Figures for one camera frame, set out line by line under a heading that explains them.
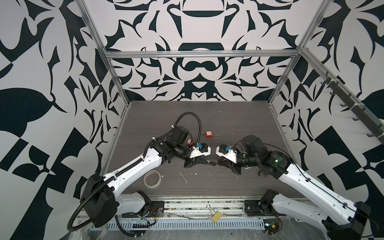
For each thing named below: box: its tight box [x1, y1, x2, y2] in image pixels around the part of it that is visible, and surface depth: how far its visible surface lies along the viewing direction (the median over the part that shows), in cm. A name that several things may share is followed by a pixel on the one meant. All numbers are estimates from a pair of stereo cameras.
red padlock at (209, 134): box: [202, 130, 222, 140], surface depth 102 cm
